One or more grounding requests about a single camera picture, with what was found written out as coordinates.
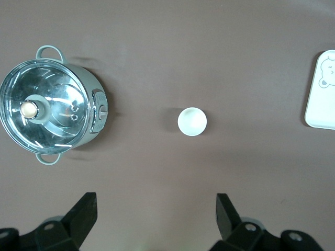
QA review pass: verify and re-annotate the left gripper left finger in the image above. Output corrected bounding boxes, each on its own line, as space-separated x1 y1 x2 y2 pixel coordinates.
18 192 98 251

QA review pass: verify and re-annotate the glass pot lid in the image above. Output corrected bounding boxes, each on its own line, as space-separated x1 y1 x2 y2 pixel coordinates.
0 59 95 154

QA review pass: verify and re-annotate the white IKEA cup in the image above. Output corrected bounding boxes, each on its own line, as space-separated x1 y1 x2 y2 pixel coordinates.
177 106 208 137

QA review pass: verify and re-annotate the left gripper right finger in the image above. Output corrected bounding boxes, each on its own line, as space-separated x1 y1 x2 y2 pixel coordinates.
209 193 286 251

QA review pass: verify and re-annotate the cream bear-print tray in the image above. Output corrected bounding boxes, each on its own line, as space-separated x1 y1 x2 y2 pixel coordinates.
304 49 335 131

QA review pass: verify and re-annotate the grey electric cooking pot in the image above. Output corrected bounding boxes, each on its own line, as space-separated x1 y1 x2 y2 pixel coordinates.
0 44 108 165

